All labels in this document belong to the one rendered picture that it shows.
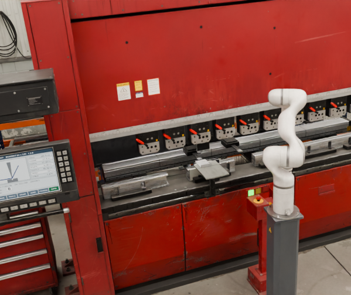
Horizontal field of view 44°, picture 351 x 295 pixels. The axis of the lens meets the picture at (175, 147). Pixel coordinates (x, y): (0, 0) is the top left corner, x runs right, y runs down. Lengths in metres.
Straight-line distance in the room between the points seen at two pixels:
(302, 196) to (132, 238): 1.44
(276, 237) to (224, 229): 0.90
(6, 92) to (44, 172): 0.47
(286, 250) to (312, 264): 1.20
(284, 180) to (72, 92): 1.36
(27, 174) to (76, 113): 0.53
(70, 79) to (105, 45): 0.37
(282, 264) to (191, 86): 1.34
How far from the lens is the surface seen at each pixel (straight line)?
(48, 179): 2.48
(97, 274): 3.32
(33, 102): 2.35
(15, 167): 2.46
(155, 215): 3.29
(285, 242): 2.77
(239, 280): 3.78
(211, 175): 3.17
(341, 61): 3.71
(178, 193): 3.25
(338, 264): 4.04
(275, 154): 2.52
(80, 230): 3.10
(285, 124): 2.61
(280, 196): 2.63
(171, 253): 3.51
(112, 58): 2.93
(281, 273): 2.90
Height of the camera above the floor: 2.43
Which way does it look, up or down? 23 degrees down
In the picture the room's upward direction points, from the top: 5 degrees counter-clockwise
